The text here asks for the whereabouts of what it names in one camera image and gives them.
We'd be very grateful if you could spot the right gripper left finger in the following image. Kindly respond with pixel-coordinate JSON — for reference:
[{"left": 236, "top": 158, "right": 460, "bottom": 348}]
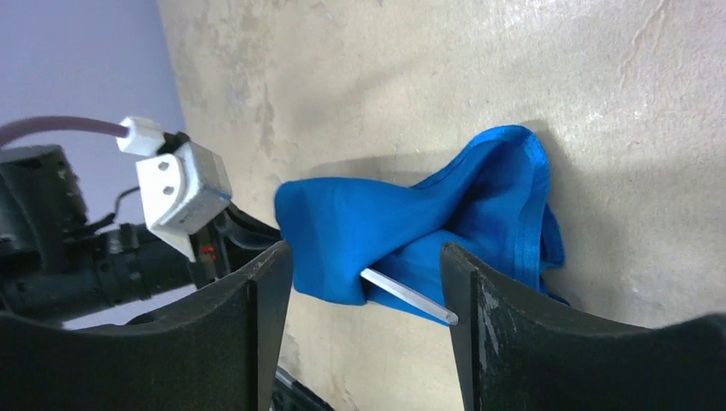
[{"left": 1, "top": 242, "right": 293, "bottom": 410}]

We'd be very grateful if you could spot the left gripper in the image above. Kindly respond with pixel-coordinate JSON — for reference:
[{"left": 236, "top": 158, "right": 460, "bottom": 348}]
[{"left": 188, "top": 205, "right": 281, "bottom": 289}]

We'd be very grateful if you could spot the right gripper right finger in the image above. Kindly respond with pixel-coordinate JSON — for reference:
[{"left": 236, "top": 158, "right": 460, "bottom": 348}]
[{"left": 440, "top": 243, "right": 725, "bottom": 410}]

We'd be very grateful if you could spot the blue cloth napkin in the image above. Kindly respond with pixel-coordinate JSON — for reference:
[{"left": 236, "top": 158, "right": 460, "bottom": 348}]
[{"left": 274, "top": 125, "right": 565, "bottom": 317}]

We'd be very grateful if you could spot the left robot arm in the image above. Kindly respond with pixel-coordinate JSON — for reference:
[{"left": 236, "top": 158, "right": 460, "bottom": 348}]
[{"left": 1, "top": 145, "right": 280, "bottom": 324}]

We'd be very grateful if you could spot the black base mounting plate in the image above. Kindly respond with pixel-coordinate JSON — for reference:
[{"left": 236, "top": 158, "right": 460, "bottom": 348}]
[{"left": 270, "top": 366, "right": 334, "bottom": 411}]

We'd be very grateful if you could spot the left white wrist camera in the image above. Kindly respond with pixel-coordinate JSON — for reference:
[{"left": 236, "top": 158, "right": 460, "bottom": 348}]
[{"left": 116, "top": 116, "right": 233, "bottom": 262}]

